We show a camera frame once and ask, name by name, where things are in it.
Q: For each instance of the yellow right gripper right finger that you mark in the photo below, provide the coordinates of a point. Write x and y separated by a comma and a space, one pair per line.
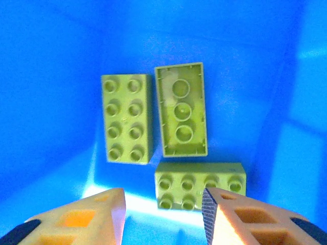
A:
230, 229

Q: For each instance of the lime green lego brick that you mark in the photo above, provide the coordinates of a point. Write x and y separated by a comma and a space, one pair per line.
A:
181, 143
125, 120
194, 169

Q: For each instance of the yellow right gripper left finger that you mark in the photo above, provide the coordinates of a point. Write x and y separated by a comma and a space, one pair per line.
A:
102, 229

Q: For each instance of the blue plastic bin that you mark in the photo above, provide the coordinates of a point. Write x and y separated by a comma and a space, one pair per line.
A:
51, 76

